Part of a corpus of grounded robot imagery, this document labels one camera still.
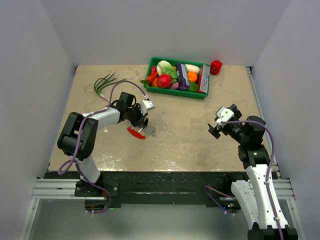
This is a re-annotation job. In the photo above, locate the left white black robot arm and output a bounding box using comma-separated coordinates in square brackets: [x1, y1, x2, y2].
[57, 92, 155, 196]

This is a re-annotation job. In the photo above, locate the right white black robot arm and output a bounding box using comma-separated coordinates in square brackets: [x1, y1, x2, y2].
[208, 104, 299, 240]

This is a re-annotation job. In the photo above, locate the orange carrot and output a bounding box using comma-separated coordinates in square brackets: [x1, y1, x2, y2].
[151, 77, 158, 88]

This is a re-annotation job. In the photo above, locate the green vegetable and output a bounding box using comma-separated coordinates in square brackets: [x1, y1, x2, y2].
[187, 82, 198, 93]

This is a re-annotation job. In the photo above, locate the red chili pepper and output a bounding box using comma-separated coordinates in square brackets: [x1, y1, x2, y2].
[146, 66, 158, 85]

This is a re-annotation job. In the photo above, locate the red apple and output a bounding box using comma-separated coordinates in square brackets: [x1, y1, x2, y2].
[157, 74, 172, 88]

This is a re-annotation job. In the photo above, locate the purple sweet potato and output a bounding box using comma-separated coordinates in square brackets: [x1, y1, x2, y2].
[170, 82, 179, 90]

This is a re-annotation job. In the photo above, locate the red grey box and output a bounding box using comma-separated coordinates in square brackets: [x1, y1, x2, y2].
[197, 64, 210, 94]

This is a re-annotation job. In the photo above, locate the green spring onion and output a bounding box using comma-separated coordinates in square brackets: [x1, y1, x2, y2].
[93, 72, 120, 102]

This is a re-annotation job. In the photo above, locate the orange fruit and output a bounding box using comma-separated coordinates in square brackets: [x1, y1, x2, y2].
[187, 71, 198, 83]

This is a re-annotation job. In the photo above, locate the purple white box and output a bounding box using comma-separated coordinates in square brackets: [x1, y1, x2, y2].
[176, 62, 190, 91]

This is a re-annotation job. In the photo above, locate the red bell pepper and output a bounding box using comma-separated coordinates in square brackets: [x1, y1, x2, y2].
[210, 60, 223, 75]

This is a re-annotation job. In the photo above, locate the green plastic bin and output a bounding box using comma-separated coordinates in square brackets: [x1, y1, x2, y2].
[143, 56, 210, 100]

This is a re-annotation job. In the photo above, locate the white green cabbage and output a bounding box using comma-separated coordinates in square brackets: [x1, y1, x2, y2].
[156, 60, 178, 79]

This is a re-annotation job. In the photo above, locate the white radish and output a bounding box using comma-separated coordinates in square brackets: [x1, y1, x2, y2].
[185, 64, 200, 75]

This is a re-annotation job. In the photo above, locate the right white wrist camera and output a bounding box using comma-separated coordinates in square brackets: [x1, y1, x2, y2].
[215, 106, 235, 122]

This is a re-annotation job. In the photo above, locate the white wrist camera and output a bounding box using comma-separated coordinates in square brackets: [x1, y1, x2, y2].
[140, 99, 156, 115]
[215, 106, 235, 122]

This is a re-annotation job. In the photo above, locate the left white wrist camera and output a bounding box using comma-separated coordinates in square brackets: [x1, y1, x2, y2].
[140, 99, 156, 115]

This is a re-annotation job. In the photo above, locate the black base frame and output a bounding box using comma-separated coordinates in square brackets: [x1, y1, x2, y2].
[44, 171, 256, 211]

